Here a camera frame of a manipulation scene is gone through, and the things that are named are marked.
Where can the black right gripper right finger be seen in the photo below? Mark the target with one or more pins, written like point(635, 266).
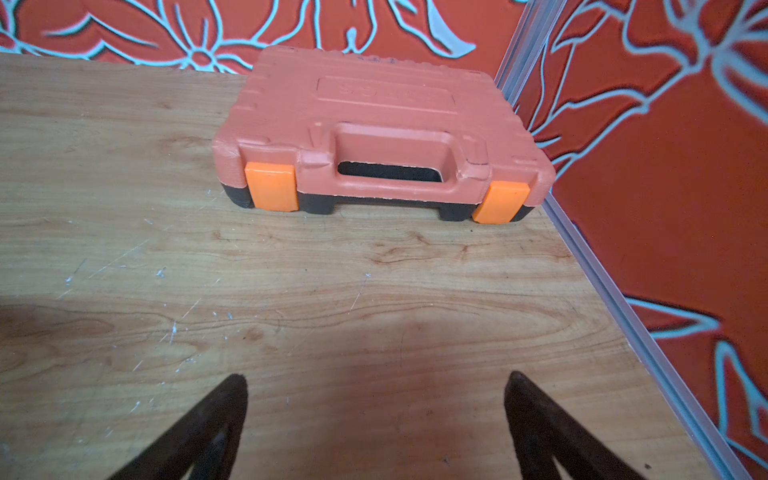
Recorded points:
point(547, 438)

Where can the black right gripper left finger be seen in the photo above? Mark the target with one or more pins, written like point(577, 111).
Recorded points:
point(203, 444)

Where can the orange plastic tool case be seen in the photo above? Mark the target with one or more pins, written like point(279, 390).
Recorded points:
point(313, 129)

